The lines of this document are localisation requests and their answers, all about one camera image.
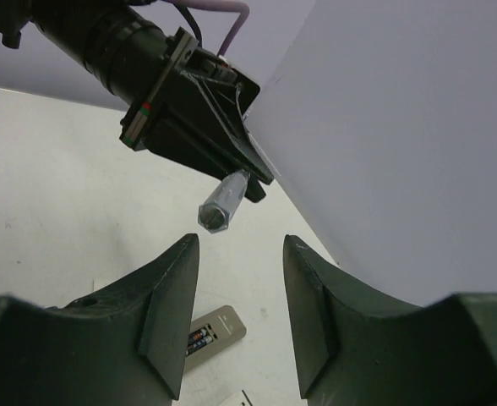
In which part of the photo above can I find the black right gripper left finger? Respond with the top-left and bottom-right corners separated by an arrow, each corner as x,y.
0,233 -> 199,405

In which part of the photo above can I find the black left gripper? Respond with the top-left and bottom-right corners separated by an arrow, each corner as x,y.
120,28 -> 274,203

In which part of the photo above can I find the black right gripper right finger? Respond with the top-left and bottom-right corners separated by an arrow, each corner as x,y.
283,235 -> 497,405

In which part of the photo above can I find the black AAA battery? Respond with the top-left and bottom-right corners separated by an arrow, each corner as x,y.
188,327 -> 210,345
186,336 -> 215,356

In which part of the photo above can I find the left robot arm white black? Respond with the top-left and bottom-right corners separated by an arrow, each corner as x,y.
0,1 -> 274,202

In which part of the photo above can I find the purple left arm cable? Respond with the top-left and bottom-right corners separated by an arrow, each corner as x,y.
163,0 -> 249,58

